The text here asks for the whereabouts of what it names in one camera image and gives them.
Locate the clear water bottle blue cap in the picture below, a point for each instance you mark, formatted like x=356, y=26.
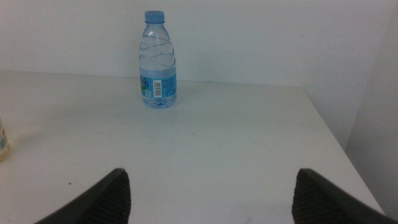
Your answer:
x=158, y=62

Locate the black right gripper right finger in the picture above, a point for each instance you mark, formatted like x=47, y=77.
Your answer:
x=320, y=202

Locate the yellow juice bottle white cap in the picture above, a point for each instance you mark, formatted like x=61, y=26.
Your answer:
x=2, y=143

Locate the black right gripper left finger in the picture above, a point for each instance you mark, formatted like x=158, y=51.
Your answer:
x=105, y=202

